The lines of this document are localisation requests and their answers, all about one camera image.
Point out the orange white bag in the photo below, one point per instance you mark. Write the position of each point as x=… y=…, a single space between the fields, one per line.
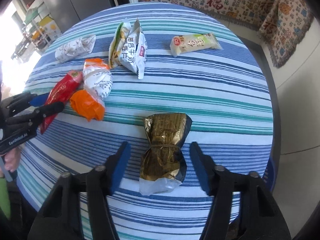
x=97 y=85

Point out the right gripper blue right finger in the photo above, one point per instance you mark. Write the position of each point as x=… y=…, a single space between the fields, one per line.
x=214 y=182

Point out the storage rack with basins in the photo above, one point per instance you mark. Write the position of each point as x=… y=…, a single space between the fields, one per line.
x=34 y=36

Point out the chip bag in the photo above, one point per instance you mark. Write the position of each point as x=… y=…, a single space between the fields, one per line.
x=128 y=48

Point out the red foil wrapper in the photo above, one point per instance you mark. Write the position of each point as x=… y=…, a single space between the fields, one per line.
x=65 y=88

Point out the person's left hand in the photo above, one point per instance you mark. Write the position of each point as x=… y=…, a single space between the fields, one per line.
x=12 y=159

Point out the blue striped tablecloth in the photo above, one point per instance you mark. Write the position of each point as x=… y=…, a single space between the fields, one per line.
x=223 y=91

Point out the gold foil snack bag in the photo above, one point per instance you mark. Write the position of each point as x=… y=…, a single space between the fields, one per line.
x=163 y=167

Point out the yellow green cardboard box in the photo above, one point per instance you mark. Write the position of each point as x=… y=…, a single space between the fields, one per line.
x=50 y=27

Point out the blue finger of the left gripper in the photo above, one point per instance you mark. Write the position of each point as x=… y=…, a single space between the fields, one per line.
x=30 y=98

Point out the floral white paper package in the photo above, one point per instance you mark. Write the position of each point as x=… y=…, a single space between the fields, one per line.
x=76 y=48

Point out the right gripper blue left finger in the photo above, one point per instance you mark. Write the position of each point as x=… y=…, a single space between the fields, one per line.
x=102 y=182

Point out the white green snack packet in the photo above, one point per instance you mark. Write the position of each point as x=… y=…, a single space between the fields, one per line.
x=189 y=43

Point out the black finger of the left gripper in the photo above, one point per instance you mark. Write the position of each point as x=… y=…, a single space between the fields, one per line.
x=37 y=116

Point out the blue plastic trash basket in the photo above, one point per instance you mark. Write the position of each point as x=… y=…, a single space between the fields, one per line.
x=269 y=176

